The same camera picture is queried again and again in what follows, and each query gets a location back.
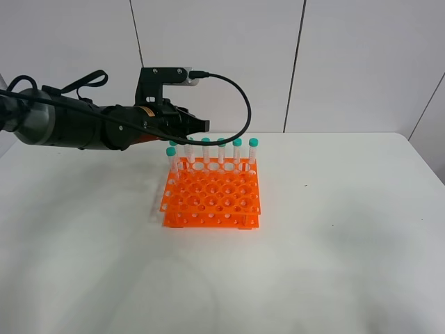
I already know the orange test tube rack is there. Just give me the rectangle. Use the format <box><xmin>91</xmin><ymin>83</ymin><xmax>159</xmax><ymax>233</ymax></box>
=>
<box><xmin>160</xmin><ymin>157</ymin><xmax>261</xmax><ymax>230</ymax></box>

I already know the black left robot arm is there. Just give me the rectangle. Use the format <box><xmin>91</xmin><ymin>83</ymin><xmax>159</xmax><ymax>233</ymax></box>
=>
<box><xmin>1</xmin><ymin>88</ymin><xmax>210</xmax><ymax>151</ymax></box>

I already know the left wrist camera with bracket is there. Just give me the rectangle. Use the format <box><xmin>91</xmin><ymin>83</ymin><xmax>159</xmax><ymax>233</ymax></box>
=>
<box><xmin>135</xmin><ymin>67</ymin><xmax>199</xmax><ymax>106</ymax></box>

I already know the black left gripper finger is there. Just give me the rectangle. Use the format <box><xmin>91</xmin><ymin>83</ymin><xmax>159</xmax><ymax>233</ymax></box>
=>
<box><xmin>175</xmin><ymin>106</ymin><xmax>210</xmax><ymax>138</ymax></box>

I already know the second row left tube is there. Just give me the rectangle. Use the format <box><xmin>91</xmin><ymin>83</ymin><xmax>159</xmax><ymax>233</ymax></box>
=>
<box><xmin>166</xmin><ymin>147</ymin><xmax>179</xmax><ymax>180</ymax></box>

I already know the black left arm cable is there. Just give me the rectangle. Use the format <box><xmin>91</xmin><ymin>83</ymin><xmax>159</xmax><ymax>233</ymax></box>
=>
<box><xmin>0</xmin><ymin>69</ymin><xmax>254</xmax><ymax>145</ymax></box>

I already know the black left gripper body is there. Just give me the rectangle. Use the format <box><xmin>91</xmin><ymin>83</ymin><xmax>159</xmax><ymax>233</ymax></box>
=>
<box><xmin>102</xmin><ymin>102</ymin><xmax>178</xmax><ymax>150</ymax></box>

